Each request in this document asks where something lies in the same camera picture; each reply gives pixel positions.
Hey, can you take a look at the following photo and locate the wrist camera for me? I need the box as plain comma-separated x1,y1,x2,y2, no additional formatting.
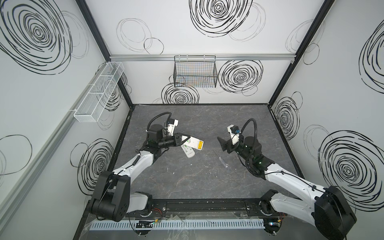
167,119,179,136
227,125,241,145

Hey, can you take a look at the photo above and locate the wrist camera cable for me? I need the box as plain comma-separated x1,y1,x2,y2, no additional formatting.
146,111,173,133
239,117,258,142

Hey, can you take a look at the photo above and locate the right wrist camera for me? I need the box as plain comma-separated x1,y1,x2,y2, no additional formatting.
227,125,241,145

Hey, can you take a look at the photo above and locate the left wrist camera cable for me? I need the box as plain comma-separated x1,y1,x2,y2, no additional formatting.
146,111,173,133

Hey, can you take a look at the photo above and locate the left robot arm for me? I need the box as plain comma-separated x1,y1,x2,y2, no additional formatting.
87,124,191,222

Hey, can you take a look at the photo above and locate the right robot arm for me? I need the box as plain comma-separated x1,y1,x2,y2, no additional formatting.
218,137,357,240

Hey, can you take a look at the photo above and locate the white remote tilted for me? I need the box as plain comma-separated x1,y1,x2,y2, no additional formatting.
181,145,195,159

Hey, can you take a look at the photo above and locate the clear handle screwdriver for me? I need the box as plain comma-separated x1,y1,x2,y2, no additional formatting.
214,150,229,169

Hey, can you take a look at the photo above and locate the white mesh shelf basket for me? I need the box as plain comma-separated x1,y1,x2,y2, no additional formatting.
74,62,124,123

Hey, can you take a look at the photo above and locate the white slotted cable duct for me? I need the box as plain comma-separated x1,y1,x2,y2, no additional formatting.
90,219,265,231

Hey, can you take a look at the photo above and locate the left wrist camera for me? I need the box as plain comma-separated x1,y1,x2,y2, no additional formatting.
167,119,179,136

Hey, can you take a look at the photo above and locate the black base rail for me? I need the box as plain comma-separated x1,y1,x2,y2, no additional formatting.
86,197,326,217

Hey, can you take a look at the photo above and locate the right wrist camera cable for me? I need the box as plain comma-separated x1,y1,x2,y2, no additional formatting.
239,117,258,142

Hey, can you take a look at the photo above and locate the black wire basket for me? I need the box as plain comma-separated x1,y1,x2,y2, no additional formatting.
173,55,218,88

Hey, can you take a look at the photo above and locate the white remote with batteries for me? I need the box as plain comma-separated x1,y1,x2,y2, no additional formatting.
187,137,202,150

